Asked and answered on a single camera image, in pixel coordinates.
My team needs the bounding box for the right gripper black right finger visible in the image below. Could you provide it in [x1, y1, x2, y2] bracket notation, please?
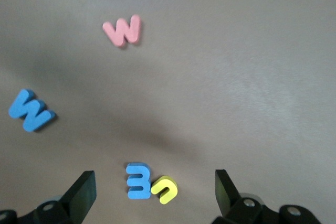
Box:
[212, 169, 323, 224]

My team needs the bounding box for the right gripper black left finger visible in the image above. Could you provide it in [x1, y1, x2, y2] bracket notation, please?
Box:
[0, 170, 97, 224]

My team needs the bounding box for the yellow foam letter u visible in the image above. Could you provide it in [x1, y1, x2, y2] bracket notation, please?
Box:
[150, 175, 179, 205]

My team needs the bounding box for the blue foam letter E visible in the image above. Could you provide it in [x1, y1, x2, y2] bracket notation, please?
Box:
[125, 162, 152, 200]

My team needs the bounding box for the blue foam letter M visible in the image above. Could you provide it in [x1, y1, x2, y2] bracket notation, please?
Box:
[8, 88, 56, 133]

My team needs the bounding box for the pink foam letter w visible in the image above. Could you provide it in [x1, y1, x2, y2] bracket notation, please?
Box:
[102, 14, 143, 48]

